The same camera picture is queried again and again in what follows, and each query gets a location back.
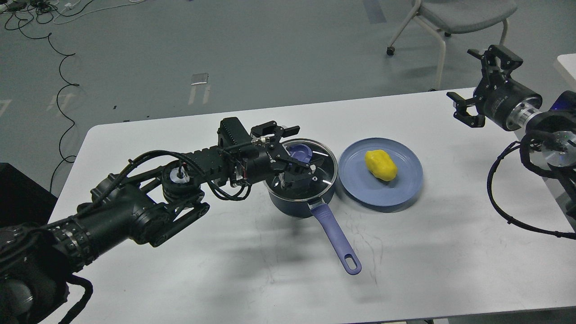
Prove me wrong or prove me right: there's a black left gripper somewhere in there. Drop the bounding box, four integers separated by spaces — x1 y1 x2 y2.
237 121 325 195

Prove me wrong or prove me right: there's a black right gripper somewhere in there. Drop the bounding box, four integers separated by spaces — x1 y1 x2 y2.
446 45 542 131

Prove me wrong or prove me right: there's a glass lid with purple knob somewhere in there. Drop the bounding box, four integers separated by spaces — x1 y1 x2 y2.
265 138 338 203

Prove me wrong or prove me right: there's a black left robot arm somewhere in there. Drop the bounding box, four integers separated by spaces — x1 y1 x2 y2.
1 117 323 324

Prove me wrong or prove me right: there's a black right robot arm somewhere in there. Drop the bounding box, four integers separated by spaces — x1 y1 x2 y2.
446 45 576 240

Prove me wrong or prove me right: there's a yellow potato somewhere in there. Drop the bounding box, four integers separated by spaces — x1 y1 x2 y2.
364 149 398 182

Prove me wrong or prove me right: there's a grey office chair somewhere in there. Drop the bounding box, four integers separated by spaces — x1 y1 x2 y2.
386 0 517 90

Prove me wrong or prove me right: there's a blue round plate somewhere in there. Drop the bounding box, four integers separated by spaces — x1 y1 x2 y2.
339 138 424 208

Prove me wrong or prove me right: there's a white table at right edge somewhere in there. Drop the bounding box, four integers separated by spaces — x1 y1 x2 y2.
553 53 576 91

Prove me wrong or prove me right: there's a silver floor socket plate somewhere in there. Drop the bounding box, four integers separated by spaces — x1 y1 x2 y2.
190 72 209 86

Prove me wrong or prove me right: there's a dark blue saucepan purple handle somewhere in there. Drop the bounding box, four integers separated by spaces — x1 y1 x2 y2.
263 138 362 276

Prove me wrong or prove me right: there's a black cable on floor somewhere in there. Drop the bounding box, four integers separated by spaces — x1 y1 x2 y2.
0 0 93 194

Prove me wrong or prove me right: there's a white cable on floor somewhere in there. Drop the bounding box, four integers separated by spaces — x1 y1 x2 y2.
53 0 147 24

